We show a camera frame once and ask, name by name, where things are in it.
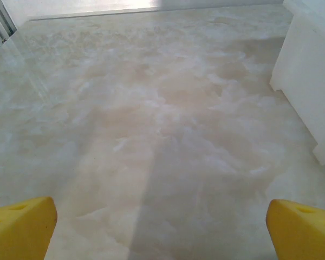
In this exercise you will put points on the white plastic container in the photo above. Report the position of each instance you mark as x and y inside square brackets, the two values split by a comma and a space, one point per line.
[308, 67]

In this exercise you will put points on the aluminium frame post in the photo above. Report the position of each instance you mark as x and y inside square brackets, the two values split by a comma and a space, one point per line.
[0, 24]

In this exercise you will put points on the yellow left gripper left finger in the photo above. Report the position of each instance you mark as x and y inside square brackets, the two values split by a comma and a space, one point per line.
[19, 233]

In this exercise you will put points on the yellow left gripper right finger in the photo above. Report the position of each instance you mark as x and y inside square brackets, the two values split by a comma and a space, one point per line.
[303, 235]

